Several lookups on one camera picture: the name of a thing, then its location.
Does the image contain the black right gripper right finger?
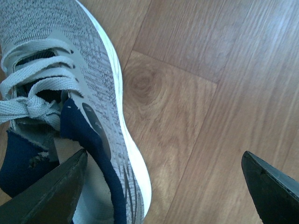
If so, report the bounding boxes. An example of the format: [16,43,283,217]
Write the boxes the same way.
[241,151,299,224]

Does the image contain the grey sneaker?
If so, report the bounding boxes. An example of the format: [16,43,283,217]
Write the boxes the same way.
[0,0,151,224]

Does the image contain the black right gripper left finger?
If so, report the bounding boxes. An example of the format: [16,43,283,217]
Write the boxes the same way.
[0,149,87,224]

